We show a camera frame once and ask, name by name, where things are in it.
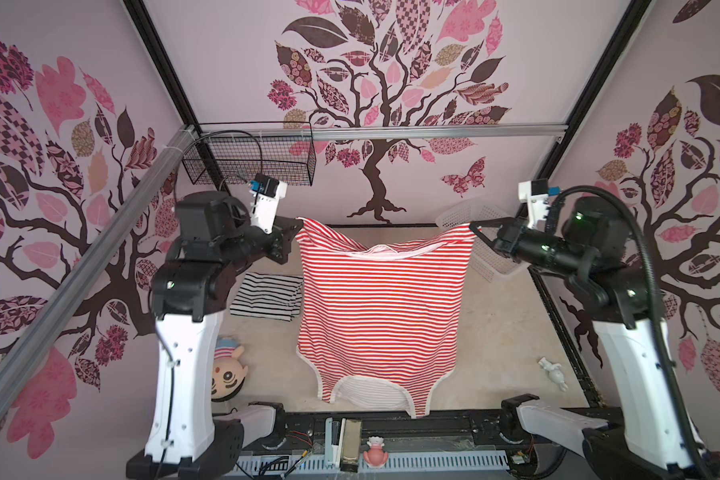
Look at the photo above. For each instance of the black white striped tank top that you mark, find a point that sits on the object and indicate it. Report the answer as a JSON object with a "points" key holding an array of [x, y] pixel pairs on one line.
{"points": [[268, 296]]}

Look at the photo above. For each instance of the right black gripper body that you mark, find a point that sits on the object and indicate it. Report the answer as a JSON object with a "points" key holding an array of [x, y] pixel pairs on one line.
{"points": [[527, 247]]}

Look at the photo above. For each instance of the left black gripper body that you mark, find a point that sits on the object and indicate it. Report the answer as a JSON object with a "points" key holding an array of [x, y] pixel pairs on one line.
{"points": [[258, 242]]}

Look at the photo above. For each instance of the black wire mesh basket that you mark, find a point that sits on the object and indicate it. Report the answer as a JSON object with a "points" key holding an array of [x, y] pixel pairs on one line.
{"points": [[233, 153]]}

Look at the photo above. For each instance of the aluminium rail wall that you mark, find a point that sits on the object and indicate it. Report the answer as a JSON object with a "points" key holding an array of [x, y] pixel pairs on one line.
{"points": [[24, 357], [384, 132]]}

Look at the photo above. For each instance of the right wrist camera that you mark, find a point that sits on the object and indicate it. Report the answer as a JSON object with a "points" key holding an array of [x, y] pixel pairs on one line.
{"points": [[535, 195]]}

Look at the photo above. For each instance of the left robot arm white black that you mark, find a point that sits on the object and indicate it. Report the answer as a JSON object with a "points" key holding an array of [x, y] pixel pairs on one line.
{"points": [[220, 238]]}

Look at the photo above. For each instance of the white slotted cable duct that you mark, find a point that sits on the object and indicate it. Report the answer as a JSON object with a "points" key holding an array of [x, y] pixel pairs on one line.
{"points": [[405, 462]]}

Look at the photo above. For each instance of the pink pig figurine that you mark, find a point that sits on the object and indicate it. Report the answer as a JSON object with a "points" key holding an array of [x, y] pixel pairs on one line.
{"points": [[376, 456]]}

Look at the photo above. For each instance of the aluminium rail left wall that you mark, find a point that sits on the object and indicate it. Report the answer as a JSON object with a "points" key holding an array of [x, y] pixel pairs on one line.
{"points": [[24, 357]]}

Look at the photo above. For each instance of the cartoon boy plush head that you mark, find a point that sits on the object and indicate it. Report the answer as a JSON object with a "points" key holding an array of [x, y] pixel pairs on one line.
{"points": [[228, 373]]}

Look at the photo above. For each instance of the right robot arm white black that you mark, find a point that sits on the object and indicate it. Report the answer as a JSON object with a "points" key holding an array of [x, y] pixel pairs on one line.
{"points": [[605, 261]]}

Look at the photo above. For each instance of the red white striped tank top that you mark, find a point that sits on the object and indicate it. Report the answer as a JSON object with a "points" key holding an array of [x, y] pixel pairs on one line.
{"points": [[380, 324]]}

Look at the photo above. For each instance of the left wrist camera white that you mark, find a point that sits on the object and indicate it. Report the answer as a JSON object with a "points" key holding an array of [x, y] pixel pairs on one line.
{"points": [[267, 193]]}

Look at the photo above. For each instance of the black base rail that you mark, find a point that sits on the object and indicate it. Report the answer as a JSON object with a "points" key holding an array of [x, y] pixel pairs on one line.
{"points": [[479, 426]]}

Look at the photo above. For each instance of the aluminium rail back wall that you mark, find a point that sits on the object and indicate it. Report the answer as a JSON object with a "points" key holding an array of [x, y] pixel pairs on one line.
{"points": [[384, 132]]}

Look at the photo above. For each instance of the small white figurine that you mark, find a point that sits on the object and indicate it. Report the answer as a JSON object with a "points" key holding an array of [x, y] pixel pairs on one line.
{"points": [[554, 373]]}

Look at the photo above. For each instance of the silver white box device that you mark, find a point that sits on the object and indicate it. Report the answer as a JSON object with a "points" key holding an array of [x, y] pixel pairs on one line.
{"points": [[342, 446]]}

